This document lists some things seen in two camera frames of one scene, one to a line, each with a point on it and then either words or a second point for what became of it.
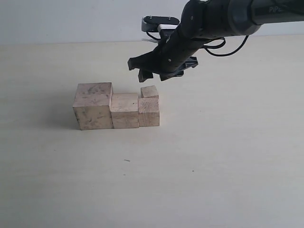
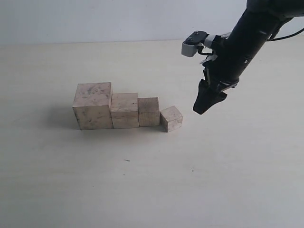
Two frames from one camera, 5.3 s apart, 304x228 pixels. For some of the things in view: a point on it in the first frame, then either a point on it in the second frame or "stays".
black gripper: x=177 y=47 to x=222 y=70
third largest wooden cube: x=148 y=111 stays
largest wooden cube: x=93 y=104 stays
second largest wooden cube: x=124 y=110 stays
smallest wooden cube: x=149 y=92 to x=170 y=118
